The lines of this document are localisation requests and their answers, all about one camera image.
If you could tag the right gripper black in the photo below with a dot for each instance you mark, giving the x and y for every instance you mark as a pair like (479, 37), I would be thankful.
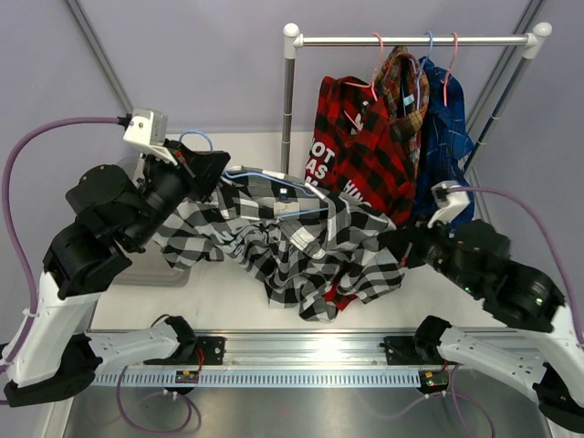
(408, 242)

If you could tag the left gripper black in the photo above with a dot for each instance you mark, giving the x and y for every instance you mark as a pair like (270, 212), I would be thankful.
(204, 168)

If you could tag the black white plaid shirt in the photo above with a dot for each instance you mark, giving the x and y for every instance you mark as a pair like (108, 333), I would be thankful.
(313, 250)

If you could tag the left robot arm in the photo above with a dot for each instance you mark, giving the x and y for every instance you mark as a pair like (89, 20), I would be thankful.
(114, 219)

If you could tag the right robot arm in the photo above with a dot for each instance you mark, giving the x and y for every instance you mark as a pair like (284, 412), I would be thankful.
(476, 258)

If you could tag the blue shirt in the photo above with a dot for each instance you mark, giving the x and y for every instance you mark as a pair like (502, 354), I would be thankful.
(445, 141)

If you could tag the red black plaid shirt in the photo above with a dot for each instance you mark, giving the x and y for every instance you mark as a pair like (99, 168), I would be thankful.
(352, 151)

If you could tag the brown plaid shirt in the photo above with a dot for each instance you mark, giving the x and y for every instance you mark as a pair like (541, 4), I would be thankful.
(396, 84)

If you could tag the pink hanger right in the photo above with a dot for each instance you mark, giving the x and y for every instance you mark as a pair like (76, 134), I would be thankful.
(448, 71)

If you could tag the pink hanger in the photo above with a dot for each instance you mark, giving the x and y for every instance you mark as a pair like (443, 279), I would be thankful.
(371, 86)
(448, 71)

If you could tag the pink hanger left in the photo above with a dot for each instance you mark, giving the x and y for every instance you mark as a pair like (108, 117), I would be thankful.
(371, 86)

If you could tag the blue hanger right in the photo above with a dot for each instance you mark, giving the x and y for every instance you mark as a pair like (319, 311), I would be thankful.
(419, 70)

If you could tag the clear plastic bin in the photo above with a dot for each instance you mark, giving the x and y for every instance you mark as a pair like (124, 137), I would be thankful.
(149, 269)

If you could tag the clothes rack metal white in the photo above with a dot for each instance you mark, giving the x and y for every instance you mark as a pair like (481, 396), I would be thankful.
(531, 43)

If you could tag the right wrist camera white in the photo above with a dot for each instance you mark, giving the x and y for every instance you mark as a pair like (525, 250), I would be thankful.
(451, 200)

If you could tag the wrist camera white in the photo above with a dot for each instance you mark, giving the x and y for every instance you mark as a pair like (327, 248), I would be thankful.
(451, 200)
(146, 133)

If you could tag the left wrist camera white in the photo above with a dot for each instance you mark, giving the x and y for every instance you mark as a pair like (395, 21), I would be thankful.
(146, 133)

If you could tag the white slotted cable duct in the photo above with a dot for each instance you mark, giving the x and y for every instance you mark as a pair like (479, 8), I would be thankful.
(151, 378)

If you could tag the aluminium rail base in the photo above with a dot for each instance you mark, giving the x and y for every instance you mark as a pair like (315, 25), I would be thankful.
(285, 349)

